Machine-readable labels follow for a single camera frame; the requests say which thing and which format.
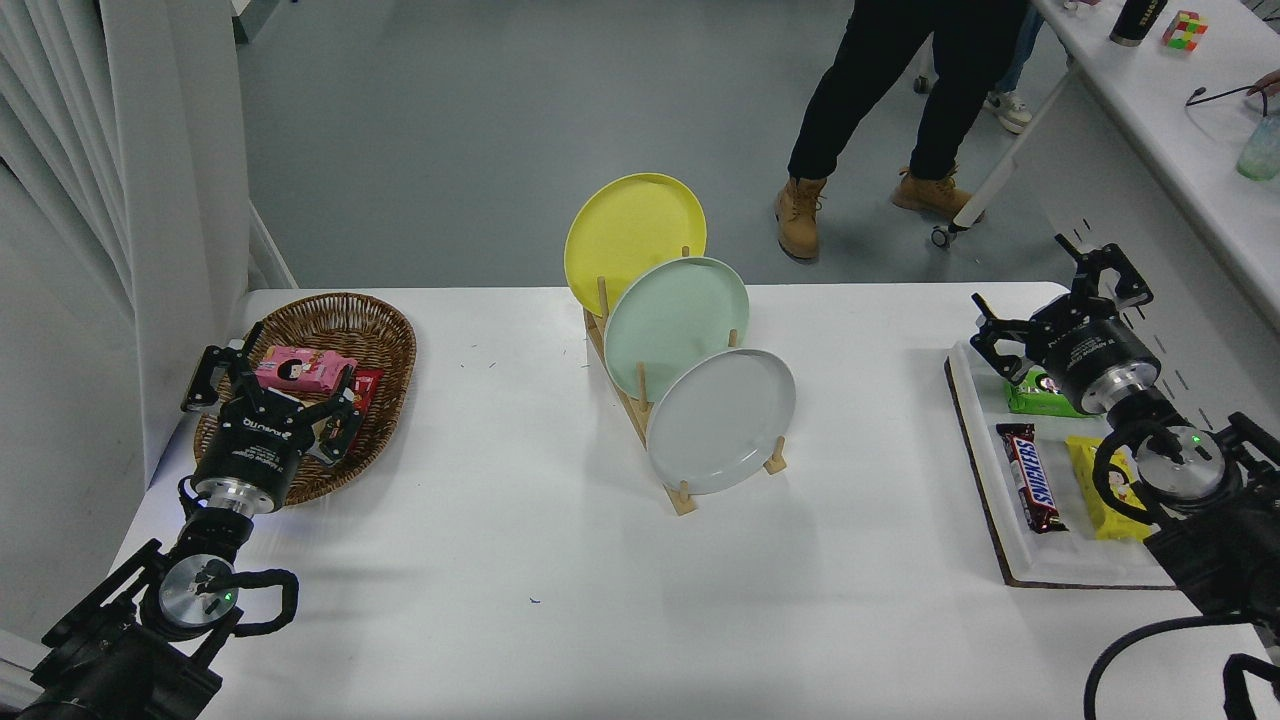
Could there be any white tray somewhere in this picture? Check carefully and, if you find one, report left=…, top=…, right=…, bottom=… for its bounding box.
left=944, top=340, right=1176, bottom=589

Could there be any person in white sneakers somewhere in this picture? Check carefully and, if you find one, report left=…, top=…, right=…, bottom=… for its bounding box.
left=983, top=8, right=1046, bottom=135

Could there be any pink snack box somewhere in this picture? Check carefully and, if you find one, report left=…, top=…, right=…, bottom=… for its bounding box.
left=254, top=345, right=359, bottom=395

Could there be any red snack bar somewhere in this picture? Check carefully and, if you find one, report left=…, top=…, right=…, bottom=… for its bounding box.
left=318, top=367, right=385, bottom=456

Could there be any yellow snack bar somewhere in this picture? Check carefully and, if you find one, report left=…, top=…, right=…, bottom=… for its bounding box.
left=1064, top=435, right=1156, bottom=542

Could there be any person in tan boots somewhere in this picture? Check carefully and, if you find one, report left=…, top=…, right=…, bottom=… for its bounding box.
left=775, top=0, right=1031, bottom=264

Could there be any white side table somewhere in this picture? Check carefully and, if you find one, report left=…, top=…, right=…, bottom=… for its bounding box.
left=930, top=0, right=1280, bottom=471

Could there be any mint green plate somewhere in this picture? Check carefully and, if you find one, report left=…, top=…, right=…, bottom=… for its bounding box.
left=603, top=256, right=751, bottom=406

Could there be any colourful puzzle cube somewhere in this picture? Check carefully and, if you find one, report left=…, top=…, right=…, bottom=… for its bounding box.
left=1161, top=10, right=1209, bottom=52

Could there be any white curtain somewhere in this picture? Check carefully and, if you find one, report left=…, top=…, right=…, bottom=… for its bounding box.
left=0, top=0, right=134, bottom=311

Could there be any black cable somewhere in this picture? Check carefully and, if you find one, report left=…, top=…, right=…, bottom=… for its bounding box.
left=1186, top=84, right=1271, bottom=119

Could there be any Snickers bar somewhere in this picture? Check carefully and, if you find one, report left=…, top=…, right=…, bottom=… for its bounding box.
left=996, top=422, right=1069, bottom=535

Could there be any green snack pack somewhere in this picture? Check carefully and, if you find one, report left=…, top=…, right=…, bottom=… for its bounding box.
left=1005, top=365, right=1096, bottom=419

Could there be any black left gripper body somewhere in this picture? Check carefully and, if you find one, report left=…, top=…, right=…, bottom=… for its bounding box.
left=192, top=395, right=321, bottom=498

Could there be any wooden plate rack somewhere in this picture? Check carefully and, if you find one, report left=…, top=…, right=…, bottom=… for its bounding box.
left=583, top=247, right=788, bottom=517

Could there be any brown wicker basket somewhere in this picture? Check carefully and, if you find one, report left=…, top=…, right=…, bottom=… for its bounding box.
left=192, top=292, right=418, bottom=507

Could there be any black bottle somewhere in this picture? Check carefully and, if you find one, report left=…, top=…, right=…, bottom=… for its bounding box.
left=1109, top=0, right=1169, bottom=47

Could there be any grey plate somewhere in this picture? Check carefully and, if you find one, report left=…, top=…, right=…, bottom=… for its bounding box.
left=645, top=348, right=798, bottom=497

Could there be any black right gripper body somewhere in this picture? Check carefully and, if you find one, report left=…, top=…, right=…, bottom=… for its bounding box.
left=1030, top=295, right=1163, bottom=416

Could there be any yellow plate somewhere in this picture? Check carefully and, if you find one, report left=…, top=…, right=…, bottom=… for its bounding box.
left=563, top=172, right=708, bottom=318

